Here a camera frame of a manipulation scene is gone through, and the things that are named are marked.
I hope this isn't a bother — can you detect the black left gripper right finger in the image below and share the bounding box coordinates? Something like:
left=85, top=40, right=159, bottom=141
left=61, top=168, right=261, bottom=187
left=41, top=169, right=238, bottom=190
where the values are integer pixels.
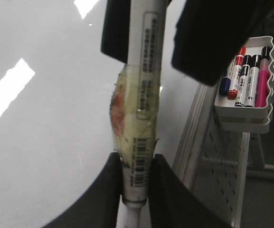
left=148, top=154, right=231, bottom=228

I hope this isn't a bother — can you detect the white perforated metal stand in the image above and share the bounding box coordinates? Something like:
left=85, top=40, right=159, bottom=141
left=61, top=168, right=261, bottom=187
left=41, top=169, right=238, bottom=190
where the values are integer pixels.
left=193, top=115, right=274, bottom=228

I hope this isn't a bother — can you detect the red marker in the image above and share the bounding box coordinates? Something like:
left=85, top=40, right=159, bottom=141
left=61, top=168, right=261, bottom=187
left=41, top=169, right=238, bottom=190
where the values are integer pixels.
left=227, top=46, right=246, bottom=100

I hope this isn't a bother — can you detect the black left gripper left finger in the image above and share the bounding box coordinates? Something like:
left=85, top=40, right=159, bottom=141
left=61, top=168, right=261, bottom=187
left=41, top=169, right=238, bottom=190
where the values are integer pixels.
left=44, top=152, right=123, bottom=228

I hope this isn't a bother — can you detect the blue marker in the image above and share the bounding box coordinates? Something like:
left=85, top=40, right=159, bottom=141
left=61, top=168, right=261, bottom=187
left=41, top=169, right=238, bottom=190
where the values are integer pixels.
left=219, top=76, right=231, bottom=95

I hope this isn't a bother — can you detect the red magnet taped to marker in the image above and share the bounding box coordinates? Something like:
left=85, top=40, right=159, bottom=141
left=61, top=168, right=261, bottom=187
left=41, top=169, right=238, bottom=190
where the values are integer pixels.
left=109, top=65, right=127, bottom=154

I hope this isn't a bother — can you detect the white marker tray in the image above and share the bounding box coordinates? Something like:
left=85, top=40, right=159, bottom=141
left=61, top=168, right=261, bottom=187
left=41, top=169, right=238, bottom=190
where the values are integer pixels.
left=214, top=36, right=274, bottom=134

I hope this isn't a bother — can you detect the white black whiteboard marker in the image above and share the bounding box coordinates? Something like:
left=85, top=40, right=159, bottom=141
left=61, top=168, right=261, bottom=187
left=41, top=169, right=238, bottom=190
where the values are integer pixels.
left=120, top=0, right=169, bottom=228

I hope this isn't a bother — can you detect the pink marker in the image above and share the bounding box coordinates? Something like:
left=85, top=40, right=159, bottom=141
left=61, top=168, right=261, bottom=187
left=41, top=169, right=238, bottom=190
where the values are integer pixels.
left=255, top=46, right=271, bottom=108

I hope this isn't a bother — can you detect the black marker in tray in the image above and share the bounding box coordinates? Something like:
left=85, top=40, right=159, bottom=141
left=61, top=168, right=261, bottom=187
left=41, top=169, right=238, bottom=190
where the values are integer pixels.
left=235, top=55, right=252, bottom=107
left=245, top=55, right=261, bottom=107

